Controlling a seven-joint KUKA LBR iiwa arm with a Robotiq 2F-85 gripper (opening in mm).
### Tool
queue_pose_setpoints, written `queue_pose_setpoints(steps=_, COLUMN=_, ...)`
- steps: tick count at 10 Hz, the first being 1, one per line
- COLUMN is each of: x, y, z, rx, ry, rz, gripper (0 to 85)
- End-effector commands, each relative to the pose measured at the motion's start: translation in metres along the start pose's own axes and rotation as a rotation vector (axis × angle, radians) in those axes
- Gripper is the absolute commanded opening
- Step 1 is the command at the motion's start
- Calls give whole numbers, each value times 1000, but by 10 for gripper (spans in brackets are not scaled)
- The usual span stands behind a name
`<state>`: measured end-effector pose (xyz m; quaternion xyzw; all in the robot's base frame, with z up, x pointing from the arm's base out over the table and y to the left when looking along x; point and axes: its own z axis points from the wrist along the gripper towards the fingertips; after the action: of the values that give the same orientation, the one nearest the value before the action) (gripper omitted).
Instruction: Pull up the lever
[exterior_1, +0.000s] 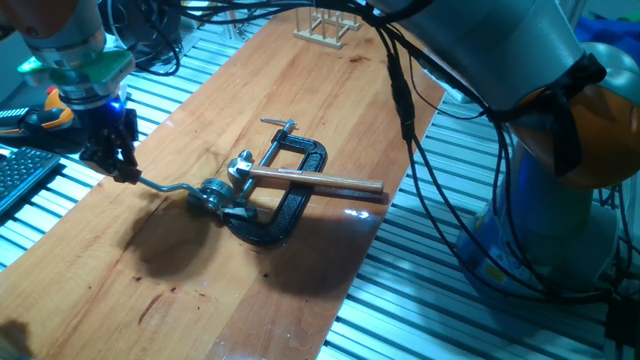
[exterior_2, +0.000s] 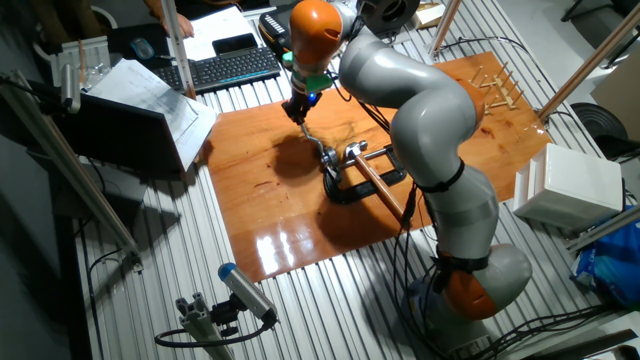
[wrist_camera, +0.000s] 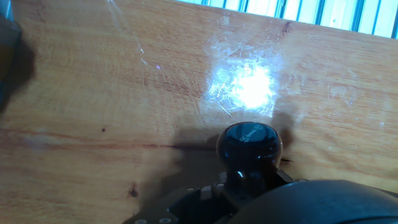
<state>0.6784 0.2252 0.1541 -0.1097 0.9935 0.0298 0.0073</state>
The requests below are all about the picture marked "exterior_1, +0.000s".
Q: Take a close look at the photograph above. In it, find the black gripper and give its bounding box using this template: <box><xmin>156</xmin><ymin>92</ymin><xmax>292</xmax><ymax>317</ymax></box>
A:
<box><xmin>74</xmin><ymin>98</ymin><xmax>143</xmax><ymax>184</ymax></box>

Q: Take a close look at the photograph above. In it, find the round metal lever mechanism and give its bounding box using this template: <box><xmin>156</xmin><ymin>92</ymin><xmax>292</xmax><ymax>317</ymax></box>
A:
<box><xmin>187</xmin><ymin>177</ymin><xmax>259</xmax><ymax>224</ymax></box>

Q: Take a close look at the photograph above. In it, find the black computer keyboard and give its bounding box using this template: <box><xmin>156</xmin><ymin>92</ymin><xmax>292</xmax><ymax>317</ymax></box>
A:
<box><xmin>0</xmin><ymin>145</ymin><xmax>62</xmax><ymax>216</ymax></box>

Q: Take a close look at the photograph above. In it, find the black round spool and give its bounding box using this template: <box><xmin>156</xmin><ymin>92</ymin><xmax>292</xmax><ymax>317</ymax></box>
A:
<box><xmin>97</xmin><ymin>0</ymin><xmax>182</xmax><ymax>56</ymax></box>

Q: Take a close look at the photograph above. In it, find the black cast iron C-clamp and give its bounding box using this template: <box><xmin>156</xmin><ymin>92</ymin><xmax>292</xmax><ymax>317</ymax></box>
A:
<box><xmin>224</xmin><ymin>117</ymin><xmax>329</xmax><ymax>246</ymax></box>

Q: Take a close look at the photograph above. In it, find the wooden peg rack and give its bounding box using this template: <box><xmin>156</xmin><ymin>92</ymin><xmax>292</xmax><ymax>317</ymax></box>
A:
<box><xmin>292</xmin><ymin>5</ymin><xmax>362</xmax><ymax>50</ymax></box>

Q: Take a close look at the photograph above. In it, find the blue plastic bag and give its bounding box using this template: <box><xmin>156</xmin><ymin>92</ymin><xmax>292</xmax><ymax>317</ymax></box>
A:
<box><xmin>574</xmin><ymin>14</ymin><xmax>640</xmax><ymax>64</ymax></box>

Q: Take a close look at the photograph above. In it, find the black box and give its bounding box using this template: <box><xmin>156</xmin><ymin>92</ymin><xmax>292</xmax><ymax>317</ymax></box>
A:
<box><xmin>603</xmin><ymin>294</ymin><xmax>640</xmax><ymax>351</ymax></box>

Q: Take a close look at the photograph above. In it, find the green camera mount plate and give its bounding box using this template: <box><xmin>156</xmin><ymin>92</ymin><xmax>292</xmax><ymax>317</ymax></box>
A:
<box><xmin>17</xmin><ymin>48</ymin><xmax>136</xmax><ymax>86</ymax></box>

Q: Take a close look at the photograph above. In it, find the aluminium frame post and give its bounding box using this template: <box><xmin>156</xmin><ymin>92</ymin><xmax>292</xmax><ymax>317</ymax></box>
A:
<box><xmin>222</xmin><ymin>9</ymin><xmax>239</xmax><ymax>41</ymax></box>
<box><xmin>559</xmin><ymin>0</ymin><xmax>589</xmax><ymax>29</ymax></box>

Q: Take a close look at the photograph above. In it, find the hammer with wooden handle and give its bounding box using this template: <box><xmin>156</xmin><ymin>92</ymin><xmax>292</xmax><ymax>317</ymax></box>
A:
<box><xmin>227</xmin><ymin>149</ymin><xmax>385</xmax><ymax>196</ymax></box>

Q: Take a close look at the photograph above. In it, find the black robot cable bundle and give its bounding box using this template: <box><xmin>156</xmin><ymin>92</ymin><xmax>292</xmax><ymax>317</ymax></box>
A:
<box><xmin>99</xmin><ymin>0</ymin><xmax>631</xmax><ymax>304</ymax></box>

